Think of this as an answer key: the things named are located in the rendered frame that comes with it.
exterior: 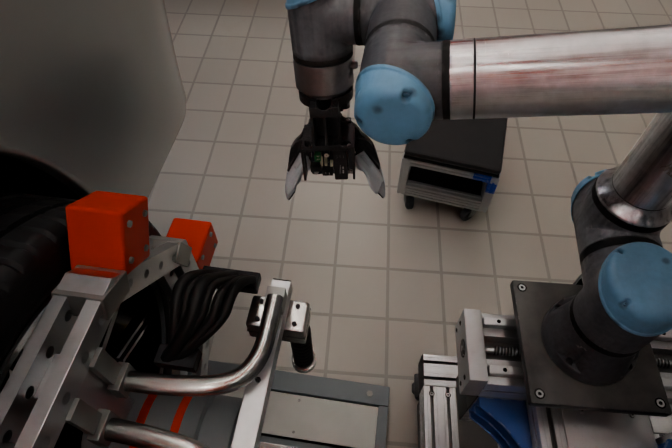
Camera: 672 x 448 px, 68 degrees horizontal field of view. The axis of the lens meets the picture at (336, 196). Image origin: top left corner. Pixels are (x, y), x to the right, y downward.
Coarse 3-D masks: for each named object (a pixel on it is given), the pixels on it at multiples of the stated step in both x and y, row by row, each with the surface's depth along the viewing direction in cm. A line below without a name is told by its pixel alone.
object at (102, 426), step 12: (72, 408) 54; (84, 408) 56; (72, 420) 54; (84, 420) 56; (96, 420) 59; (108, 420) 60; (120, 420) 60; (84, 432) 58; (96, 432) 59; (108, 432) 59; (120, 432) 59; (132, 432) 59; (144, 432) 59; (156, 432) 59; (168, 432) 60; (96, 444) 60; (108, 444) 61; (132, 444) 59; (144, 444) 59; (156, 444) 59; (168, 444) 58; (180, 444) 58; (192, 444) 59; (204, 444) 59
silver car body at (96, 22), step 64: (0, 0) 65; (64, 0) 77; (128, 0) 96; (0, 64) 66; (64, 64) 79; (128, 64) 98; (0, 128) 68; (64, 128) 81; (128, 128) 101; (128, 192) 104
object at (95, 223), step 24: (96, 192) 66; (72, 216) 61; (96, 216) 61; (120, 216) 60; (144, 216) 66; (72, 240) 62; (96, 240) 62; (120, 240) 61; (144, 240) 67; (72, 264) 63; (96, 264) 63; (120, 264) 62
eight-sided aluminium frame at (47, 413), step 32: (160, 256) 73; (192, 256) 86; (64, 288) 59; (96, 288) 59; (128, 288) 63; (64, 320) 58; (96, 320) 57; (32, 352) 54; (64, 352) 54; (32, 384) 54; (64, 384) 53; (0, 416) 50; (32, 416) 50; (64, 416) 53
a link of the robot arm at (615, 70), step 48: (384, 48) 47; (432, 48) 45; (480, 48) 44; (528, 48) 43; (576, 48) 42; (624, 48) 41; (384, 96) 44; (432, 96) 45; (480, 96) 44; (528, 96) 44; (576, 96) 43; (624, 96) 42
